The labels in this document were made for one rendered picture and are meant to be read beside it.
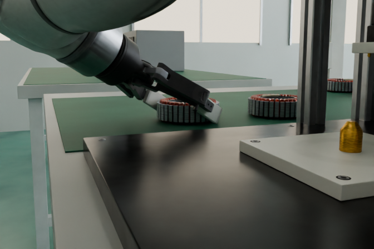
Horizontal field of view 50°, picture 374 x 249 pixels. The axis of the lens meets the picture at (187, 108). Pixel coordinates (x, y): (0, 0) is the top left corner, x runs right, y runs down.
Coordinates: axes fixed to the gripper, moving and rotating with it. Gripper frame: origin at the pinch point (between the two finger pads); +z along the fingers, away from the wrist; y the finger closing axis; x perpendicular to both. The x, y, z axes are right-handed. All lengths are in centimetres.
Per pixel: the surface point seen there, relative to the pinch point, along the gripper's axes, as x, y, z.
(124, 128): 8.0, 2.3, -9.7
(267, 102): -6.2, -10.2, 8.6
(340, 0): -67, 8, 61
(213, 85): -39, 63, 76
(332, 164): 9.7, -35.7, -19.1
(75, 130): 11.2, 6.4, -15.3
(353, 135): 5.9, -35.4, -15.6
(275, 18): -265, 238, 347
